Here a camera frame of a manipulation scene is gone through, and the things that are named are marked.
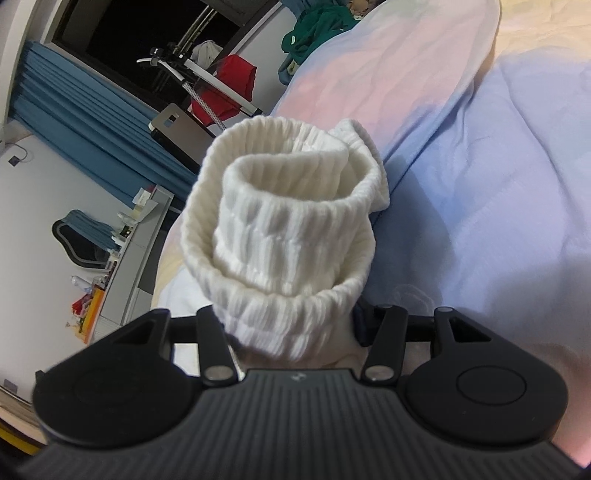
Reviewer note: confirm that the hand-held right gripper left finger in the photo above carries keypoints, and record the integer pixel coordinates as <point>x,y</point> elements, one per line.
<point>214,344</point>

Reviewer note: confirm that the white ribbed sock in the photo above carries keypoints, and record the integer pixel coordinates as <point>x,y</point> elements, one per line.
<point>286,221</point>

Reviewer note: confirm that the white garment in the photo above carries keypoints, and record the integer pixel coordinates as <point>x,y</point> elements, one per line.
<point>207,50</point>

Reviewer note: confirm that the office chair with blue cloth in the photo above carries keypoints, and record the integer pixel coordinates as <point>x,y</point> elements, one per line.
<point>83,235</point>

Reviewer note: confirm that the white desk with drawers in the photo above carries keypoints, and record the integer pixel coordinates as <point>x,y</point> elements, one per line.
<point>138,258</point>

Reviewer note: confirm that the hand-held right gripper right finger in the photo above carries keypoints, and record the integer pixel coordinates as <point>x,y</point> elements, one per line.
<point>361,328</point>

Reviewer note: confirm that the pastel blanket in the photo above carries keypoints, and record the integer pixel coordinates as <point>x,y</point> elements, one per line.
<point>485,161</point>

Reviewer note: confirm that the white desk with clutter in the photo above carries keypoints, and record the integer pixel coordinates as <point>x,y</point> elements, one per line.
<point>99,295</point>

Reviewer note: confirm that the green garment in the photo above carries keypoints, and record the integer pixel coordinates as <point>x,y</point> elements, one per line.
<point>318,23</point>

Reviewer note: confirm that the blue curtain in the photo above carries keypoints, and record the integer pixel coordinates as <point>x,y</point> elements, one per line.
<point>78,120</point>

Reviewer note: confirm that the metal clothes rack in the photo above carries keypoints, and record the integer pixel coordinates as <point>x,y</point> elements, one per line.
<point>203,73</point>

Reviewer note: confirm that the red garment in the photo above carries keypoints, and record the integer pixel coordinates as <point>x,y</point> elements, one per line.
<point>235,76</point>

